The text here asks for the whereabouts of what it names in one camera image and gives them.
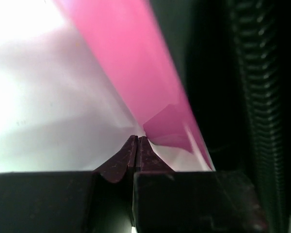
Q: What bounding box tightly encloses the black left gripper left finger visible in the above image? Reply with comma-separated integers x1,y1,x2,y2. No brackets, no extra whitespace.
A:
0,135,138,233

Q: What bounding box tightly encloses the pink hard-shell suitcase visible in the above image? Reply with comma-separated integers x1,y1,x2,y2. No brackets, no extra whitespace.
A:
57,0,291,233

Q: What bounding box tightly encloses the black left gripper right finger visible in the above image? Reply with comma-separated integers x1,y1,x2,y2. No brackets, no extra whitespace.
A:
133,137,268,233

